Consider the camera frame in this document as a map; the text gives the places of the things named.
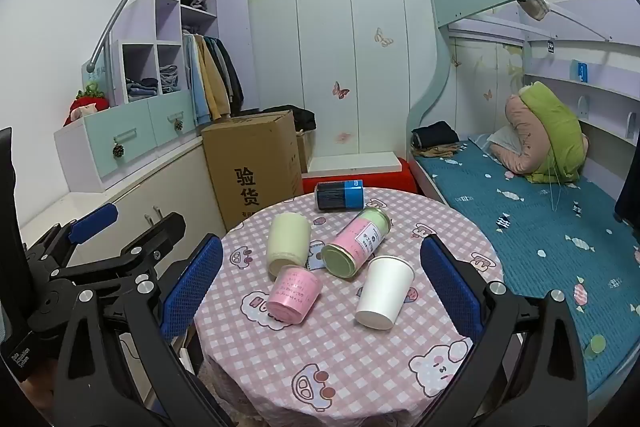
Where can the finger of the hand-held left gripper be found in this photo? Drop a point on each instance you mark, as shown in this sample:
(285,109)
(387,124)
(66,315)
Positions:
(150,234)
(92,218)

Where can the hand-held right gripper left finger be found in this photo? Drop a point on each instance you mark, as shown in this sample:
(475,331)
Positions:
(192,287)

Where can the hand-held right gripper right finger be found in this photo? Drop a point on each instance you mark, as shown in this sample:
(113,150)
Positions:
(450,287)

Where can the white paper cup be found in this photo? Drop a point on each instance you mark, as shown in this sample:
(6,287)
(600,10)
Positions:
(382,294)

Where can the pink cup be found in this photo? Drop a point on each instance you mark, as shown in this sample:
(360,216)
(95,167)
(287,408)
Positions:
(295,294)

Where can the cream cup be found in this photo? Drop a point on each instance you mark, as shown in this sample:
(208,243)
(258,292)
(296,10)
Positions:
(288,242)

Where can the cream low cabinet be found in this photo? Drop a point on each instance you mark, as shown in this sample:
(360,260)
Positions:
(165,187)

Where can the bed with teal sheet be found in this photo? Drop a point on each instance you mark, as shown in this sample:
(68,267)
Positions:
(530,237)

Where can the stair cabinet with cubbies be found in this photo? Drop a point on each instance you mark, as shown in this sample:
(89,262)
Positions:
(140,132)

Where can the pink and green can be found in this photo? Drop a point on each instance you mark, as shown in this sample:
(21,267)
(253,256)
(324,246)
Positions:
(360,239)

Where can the red plush toy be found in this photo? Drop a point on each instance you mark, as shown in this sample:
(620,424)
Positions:
(85,107)

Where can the red storage box white lid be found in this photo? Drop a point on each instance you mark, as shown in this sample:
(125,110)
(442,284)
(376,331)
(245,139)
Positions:
(390,182)

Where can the large cardboard box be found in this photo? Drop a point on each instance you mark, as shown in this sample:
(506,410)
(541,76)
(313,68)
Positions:
(255,167)

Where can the round table pink checked cloth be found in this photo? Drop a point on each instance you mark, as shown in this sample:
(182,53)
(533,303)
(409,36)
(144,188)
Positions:
(350,362)

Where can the tan folded cloth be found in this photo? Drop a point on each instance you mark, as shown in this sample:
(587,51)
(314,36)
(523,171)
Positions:
(442,152)

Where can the folded blue clothes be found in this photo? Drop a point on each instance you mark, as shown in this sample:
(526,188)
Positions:
(141,91)

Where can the blue and black can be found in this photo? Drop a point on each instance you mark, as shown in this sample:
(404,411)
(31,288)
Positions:
(340,195)

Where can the black folded clothes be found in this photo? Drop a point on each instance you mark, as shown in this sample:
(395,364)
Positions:
(434,134)

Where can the folded grey clothes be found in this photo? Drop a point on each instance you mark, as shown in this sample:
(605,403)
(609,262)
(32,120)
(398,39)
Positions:
(169,79)

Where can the white pillow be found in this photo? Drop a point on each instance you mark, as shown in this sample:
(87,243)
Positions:
(502,139)

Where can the light blue hanging shirt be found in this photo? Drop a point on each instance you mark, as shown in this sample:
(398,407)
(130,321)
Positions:
(195,82)

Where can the white board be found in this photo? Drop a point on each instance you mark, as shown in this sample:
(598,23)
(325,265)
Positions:
(350,163)

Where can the yellow hanging jacket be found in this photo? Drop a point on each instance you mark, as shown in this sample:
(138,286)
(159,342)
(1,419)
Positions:
(215,82)

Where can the pink quilt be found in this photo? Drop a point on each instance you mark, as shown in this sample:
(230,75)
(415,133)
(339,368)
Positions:
(520,132)

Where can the small cardboard box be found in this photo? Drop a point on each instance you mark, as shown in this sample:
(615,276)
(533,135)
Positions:
(304,152)

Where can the dark hanging jackets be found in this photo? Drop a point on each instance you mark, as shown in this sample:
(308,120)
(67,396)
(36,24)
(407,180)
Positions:
(232,77)

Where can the green quilt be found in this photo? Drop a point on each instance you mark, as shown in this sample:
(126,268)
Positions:
(557,132)

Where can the black clothes pile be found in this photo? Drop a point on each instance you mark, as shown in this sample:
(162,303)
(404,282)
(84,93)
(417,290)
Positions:
(300,116)

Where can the dark cloth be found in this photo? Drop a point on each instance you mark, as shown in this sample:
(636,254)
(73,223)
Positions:
(629,192)

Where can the white wardrobe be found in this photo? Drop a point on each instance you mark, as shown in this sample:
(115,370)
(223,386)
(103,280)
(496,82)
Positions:
(320,57)

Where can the blue card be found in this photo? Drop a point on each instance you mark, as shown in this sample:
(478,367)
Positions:
(580,72)

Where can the beige hanging pouch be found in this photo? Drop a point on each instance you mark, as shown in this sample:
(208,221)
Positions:
(532,8)

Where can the butterfly wall sticker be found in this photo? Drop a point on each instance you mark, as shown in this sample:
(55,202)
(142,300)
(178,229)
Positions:
(383,38)
(341,90)

